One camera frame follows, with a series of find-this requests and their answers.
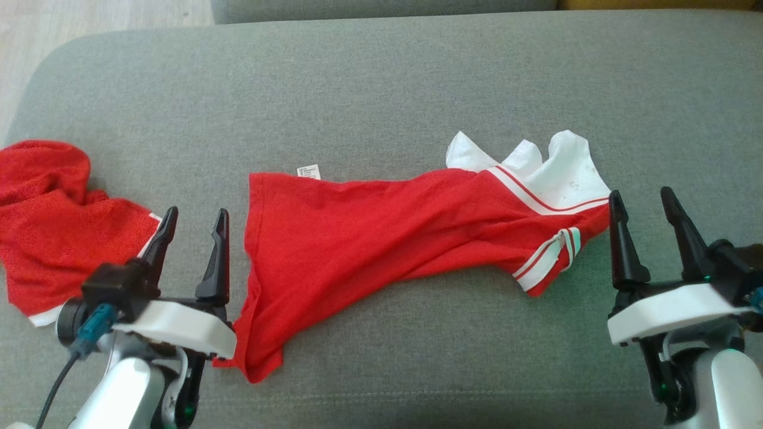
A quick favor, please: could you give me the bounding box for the red mesh shorts white hem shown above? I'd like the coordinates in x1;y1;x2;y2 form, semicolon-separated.
0;139;163;328

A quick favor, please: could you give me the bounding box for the grey sofa seat cushion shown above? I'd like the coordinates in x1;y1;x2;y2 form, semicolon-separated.
0;8;763;429

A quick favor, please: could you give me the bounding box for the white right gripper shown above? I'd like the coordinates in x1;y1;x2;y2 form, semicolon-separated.
606;186;754;347

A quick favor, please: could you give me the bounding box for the grey sofa back cushion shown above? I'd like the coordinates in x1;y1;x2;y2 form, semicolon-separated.
210;0;561;25

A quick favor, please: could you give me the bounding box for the red shirt white striped trim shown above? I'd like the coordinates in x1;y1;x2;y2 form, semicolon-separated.
213;129;613;384

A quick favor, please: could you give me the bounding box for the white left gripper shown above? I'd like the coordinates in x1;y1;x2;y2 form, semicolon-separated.
111;206;238;360

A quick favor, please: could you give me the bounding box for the yellow sofa cushion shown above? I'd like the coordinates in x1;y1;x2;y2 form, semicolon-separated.
557;0;763;12

